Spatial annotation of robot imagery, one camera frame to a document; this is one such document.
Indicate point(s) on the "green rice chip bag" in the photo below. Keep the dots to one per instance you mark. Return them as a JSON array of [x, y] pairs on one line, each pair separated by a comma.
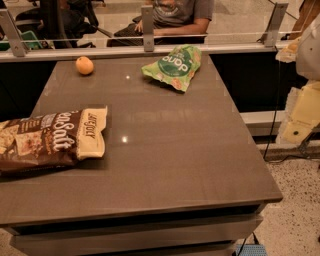
[[177, 68]]

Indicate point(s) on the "metal glass clamp right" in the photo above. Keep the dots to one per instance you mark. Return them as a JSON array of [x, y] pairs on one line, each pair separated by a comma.
[[269, 37]]

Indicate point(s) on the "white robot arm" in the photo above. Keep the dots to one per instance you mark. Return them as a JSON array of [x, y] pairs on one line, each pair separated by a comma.
[[308, 55]]

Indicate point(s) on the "orange fruit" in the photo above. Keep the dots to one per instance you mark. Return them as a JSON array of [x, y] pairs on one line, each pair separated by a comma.
[[84, 65]]

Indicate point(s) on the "blue floor pedal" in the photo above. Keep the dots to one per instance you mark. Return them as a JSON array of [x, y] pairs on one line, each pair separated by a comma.
[[254, 249]]

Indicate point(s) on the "metal glass clamp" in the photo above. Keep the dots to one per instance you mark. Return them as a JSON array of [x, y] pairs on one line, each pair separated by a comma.
[[7, 23], [269, 37], [147, 20]]

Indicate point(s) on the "metal glass clamp middle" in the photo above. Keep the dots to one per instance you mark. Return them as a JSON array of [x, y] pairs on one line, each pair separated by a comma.
[[147, 20]]

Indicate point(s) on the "brown sea salt chip bag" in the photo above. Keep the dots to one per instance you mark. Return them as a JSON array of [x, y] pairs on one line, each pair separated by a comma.
[[52, 140]]

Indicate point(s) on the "black office chair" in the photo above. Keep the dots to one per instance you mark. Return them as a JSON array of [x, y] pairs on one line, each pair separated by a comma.
[[59, 24]]

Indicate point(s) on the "seated person in grey shirt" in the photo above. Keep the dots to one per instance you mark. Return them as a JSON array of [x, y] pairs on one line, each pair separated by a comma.
[[174, 22]]

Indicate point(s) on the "green crate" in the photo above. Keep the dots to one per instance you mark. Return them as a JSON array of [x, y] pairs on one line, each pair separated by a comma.
[[29, 38]]

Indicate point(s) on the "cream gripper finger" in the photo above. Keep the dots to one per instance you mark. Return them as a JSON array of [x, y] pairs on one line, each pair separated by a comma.
[[302, 114], [289, 52]]

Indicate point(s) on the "metal glass clamp left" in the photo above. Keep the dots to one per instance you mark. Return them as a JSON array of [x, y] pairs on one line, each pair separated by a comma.
[[7, 23]]

